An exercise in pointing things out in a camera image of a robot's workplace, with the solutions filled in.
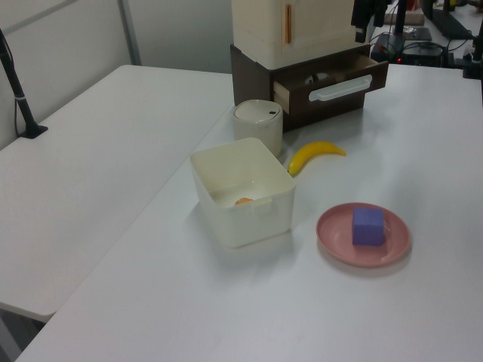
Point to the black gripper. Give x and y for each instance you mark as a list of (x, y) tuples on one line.
[(366, 11)]

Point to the dark brown drawer cabinet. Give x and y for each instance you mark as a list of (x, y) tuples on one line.
[(249, 79)]

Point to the black tripod pole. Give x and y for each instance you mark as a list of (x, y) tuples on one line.
[(400, 17)]

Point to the black box with red light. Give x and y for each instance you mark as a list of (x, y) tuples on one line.
[(420, 56)]

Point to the small white round object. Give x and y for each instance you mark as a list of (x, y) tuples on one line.
[(316, 77)]

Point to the black clamp stand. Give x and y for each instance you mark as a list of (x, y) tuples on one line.
[(473, 56)]

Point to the cream plastic storage box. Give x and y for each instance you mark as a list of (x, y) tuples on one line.
[(256, 30)]

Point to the yellow banana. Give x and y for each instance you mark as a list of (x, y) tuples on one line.
[(309, 152)]

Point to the white lidded cup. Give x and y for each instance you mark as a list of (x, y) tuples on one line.
[(260, 132)]

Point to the purple cube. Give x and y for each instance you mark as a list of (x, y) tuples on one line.
[(368, 228)]

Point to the small orange object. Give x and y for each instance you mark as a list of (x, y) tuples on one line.
[(243, 201)]

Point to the pink plate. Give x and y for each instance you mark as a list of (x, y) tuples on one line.
[(334, 241)]

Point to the white open plastic bin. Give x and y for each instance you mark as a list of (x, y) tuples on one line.
[(245, 226)]

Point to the black camera stand pole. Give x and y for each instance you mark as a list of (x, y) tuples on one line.
[(20, 105)]

